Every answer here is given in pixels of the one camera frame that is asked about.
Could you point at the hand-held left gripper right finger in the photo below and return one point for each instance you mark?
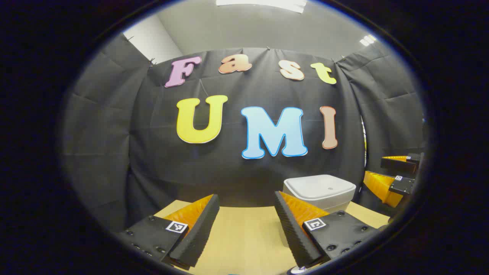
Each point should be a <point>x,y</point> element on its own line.
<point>294,233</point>

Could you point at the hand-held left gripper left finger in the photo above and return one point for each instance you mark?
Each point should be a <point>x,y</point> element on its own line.
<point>198,233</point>

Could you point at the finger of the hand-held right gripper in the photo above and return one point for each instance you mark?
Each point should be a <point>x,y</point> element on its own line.
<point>382,187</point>
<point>397,163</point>

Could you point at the white desktop garbage bin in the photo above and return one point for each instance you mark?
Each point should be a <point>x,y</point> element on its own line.
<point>321,189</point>

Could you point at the wooden desktop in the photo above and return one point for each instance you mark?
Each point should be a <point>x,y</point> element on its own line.
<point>244,236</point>

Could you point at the black backdrop cloth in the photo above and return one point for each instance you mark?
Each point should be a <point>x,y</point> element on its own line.
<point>153,152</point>

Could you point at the small ceiling light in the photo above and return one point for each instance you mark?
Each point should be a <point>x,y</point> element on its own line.
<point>367,40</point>

